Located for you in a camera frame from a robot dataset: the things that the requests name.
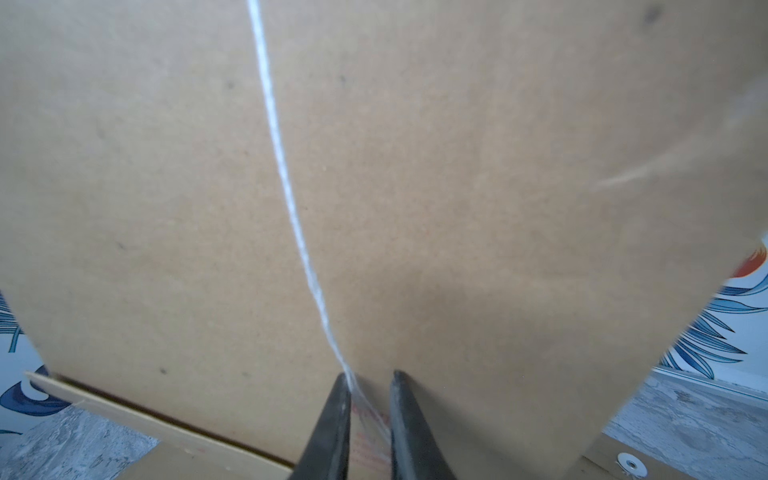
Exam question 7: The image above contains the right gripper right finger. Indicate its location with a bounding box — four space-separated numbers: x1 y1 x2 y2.
389 370 456 480

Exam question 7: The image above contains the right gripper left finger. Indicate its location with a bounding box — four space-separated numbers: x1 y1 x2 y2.
288 373 352 480

